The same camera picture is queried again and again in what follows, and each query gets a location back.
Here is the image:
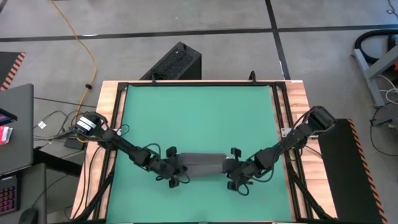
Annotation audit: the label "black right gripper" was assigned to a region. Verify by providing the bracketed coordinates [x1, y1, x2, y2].
[222, 148, 254, 191]

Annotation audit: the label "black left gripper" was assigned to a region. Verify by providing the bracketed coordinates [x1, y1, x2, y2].
[154, 146, 188, 189]

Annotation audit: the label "grey terry towel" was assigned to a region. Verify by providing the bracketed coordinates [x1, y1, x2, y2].
[178, 152, 233, 179]

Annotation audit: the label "green table mat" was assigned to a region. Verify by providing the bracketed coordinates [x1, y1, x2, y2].
[106, 84, 295, 223]

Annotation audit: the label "black computer tower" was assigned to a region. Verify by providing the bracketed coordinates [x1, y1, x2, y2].
[139, 41, 203, 81]

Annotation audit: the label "black power brick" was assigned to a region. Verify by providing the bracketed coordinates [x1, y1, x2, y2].
[63, 138, 85, 151]

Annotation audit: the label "black orange-striped floor mat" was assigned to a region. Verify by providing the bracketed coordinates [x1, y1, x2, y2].
[313, 118, 389, 224]
[0, 51, 27, 92]

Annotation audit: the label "black desk beam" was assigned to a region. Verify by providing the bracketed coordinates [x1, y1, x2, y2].
[32, 148, 84, 177]

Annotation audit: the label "dark grey side desk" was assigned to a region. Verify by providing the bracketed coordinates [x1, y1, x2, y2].
[0, 163, 47, 224]

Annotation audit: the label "black computer mouse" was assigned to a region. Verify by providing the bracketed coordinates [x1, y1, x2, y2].
[18, 207, 40, 224]

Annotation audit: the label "grey desk top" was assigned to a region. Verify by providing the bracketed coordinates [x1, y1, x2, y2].
[0, 83, 35, 177]

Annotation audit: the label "grey metal stand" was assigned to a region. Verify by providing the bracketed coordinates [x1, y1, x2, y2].
[351, 43, 398, 108]

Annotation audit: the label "black keyboard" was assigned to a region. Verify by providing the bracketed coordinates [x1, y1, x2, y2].
[0, 174, 19, 216]

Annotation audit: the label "red white packet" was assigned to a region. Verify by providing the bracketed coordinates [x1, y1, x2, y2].
[0, 125, 14, 146]

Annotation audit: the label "dark tablet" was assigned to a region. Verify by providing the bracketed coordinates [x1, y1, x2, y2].
[0, 108, 18, 126]

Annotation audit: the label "black aluminium table frame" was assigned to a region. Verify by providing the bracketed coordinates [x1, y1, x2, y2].
[72, 81, 338, 224]

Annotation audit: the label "yellow floor cable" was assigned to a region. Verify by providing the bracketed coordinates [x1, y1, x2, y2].
[49, 0, 98, 144]

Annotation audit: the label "white floor cables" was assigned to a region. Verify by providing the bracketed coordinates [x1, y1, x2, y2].
[377, 73, 398, 105]

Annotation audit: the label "black hose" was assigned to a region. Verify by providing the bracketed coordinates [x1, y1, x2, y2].
[353, 28, 398, 65]

